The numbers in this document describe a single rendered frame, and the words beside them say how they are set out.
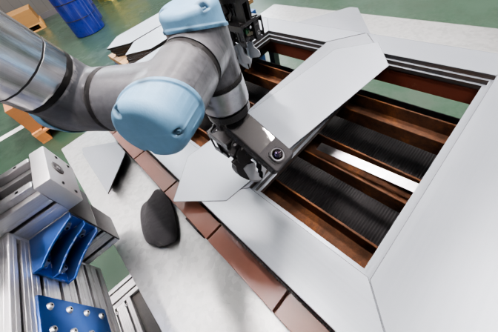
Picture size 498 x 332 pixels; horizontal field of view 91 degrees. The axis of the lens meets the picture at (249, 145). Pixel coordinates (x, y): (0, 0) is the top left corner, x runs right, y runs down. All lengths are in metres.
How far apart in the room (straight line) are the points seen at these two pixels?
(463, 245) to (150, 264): 0.67
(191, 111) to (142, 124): 0.04
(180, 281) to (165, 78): 0.56
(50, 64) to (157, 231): 0.55
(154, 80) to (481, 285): 0.49
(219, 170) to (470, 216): 0.46
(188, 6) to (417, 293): 0.48
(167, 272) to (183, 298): 0.08
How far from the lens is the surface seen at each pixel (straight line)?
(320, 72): 0.78
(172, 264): 0.73
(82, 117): 0.32
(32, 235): 0.71
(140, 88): 0.24
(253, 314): 0.63
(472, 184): 0.58
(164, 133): 0.23
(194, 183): 0.59
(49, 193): 0.64
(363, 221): 0.82
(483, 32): 1.19
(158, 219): 0.77
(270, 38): 1.08
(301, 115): 0.65
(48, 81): 0.30
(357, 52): 0.86
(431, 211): 0.52
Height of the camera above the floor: 1.29
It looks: 47 degrees down
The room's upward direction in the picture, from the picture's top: 20 degrees counter-clockwise
